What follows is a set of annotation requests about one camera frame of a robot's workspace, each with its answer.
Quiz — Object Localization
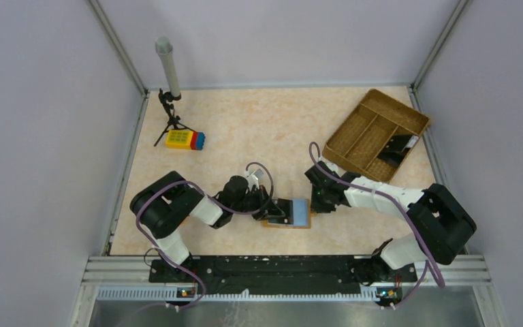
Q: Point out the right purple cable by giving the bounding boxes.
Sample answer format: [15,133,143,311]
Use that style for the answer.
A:
[308,142,447,310]

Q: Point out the small black tripod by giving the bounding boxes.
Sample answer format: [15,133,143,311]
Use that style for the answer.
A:
[153,89,194,147]

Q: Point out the red blue toy bricks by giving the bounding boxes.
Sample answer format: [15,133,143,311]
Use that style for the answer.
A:
[190,131,206,151]

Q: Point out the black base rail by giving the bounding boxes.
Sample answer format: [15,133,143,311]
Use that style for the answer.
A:
[148,255,417,295]

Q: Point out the woven brown divided tray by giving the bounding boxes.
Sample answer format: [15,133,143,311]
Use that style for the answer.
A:
[321,89,430,183]

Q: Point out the grey cylinder on tripod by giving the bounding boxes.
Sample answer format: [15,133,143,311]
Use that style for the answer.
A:
[155,37,181,101]

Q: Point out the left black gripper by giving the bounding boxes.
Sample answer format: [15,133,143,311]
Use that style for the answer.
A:
[232,185,285,221]

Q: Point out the grey silver cards in tray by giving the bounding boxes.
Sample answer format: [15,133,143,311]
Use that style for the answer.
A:
[377,134,419,168]

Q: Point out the grey slotted cable duct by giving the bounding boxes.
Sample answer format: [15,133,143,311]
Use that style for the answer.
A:
[97,286,380,302]

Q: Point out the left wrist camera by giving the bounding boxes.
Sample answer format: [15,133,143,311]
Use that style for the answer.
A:
[245,168,265,187]

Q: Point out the yellow leather card holder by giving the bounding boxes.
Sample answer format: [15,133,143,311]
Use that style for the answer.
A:
[261,198,313,229]

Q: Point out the yellow toy brick block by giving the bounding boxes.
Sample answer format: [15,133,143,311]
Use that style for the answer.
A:
[165,129,194,150]

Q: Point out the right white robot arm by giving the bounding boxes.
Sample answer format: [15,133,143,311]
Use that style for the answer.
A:
[305,161,477,287]

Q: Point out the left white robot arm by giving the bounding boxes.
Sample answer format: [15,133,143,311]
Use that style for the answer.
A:
[129,171,285,282]

